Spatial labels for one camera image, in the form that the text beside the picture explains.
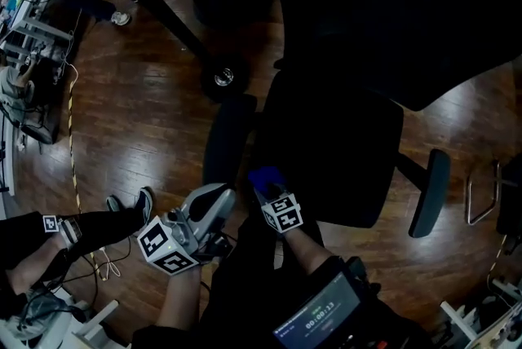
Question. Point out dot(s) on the black office chair seat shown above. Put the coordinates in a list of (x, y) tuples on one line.
[(326, 151)]

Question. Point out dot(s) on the black wheeled pole stand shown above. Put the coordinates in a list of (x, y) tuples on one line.
[(175, 21)]

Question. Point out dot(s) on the black chest-mounted screen device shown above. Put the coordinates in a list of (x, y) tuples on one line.
[(322, 316)]

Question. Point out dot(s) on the yellow black striped floor tape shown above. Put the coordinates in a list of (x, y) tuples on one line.
[(73, 160)]

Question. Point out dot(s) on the black chair armrest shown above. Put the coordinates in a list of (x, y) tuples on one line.
[(432, 192), (228, 135)]

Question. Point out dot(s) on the white furniture frame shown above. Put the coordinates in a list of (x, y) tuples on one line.
[(485, 319), (61, 327)]

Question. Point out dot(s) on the white metal rack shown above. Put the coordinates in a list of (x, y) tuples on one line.
[(30, 29)]

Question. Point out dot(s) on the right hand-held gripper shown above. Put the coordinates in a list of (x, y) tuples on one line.
[(283, 213)]

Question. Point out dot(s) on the blue cloth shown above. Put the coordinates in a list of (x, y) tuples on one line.
[(267, 176)]

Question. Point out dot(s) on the person's right forearm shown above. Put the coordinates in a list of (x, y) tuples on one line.
[(308, 251)]

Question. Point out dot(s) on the metal chair frame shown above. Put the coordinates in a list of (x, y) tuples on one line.
[(483, 196)]

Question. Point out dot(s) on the person's black clothing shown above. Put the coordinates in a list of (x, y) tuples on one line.
[(240, 298)]

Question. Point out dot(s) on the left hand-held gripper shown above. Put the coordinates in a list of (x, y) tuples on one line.
[(173, 235)]

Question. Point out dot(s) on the person's left forearm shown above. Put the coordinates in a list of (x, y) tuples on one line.
[(179, 298)]

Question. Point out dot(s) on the white shoe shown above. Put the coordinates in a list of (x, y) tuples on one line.
[(121, 18)]

